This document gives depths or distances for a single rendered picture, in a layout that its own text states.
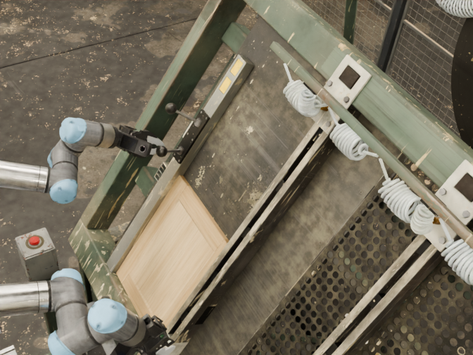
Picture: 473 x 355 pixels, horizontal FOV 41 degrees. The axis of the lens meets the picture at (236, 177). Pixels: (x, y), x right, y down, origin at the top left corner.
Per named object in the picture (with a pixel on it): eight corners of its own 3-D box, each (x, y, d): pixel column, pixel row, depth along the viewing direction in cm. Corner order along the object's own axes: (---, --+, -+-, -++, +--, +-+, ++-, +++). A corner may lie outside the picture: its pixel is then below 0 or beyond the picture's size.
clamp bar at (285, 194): (160, 346, 219) (102, 353, 202) (368, 63, 173) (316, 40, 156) (173, 370, 214) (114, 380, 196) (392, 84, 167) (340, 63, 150)
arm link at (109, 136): (107, 126, 190) (99, 151, 192) (120, 128, 193) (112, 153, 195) (94, 119, 195) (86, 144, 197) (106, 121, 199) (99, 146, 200)
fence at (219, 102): (114, 263, 243) (105, 263, 240) (246, 57, 206) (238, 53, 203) (120, 272, 240) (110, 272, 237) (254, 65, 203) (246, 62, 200)
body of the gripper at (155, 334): (177, 344, 162) (156, 330, 152) (150, 364, 161) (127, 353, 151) (163, 320, 166) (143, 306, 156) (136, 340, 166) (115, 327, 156)
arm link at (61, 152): (43, 177, 190) (61, 153, 185) (46, 151, 198) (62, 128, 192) (67, 185, 194) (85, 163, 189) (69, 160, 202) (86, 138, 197)
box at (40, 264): (22, 265, 254) (14, 237, 242) (51, 254, 259) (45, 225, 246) (31, 287, 248) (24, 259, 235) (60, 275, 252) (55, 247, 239)
